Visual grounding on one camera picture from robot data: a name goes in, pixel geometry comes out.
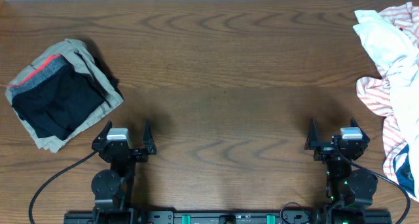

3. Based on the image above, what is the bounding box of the left black cable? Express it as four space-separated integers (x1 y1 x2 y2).
28 151 99 224

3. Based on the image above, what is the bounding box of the folded black garment red waistband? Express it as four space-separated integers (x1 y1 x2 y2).
10 54 105 140

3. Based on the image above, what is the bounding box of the right black cable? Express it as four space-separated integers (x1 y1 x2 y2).
337 148 411 224

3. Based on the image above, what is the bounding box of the white t-shirt green logo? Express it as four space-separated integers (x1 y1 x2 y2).
352 9 419 198

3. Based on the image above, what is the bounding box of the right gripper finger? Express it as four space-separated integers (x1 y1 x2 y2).
306 119 319 144
350 117 370 141

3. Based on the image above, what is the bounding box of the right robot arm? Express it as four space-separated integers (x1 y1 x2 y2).
304 119 378 209

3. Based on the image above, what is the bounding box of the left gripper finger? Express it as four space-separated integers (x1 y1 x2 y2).
94 121 112 144
142 121 154 149

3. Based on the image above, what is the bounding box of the black cable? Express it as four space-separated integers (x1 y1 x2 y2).
28 151 99 224
337 148 411 224

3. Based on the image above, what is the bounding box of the pink white striped shirt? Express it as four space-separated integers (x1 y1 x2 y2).
355 1 419 185

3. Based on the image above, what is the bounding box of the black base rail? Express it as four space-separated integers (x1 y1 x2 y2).
64 210 393 224

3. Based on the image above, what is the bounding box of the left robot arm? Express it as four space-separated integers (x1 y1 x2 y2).
91 121 156 212

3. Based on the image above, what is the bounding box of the dark blue garment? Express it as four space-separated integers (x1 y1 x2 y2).
393 145 416 197

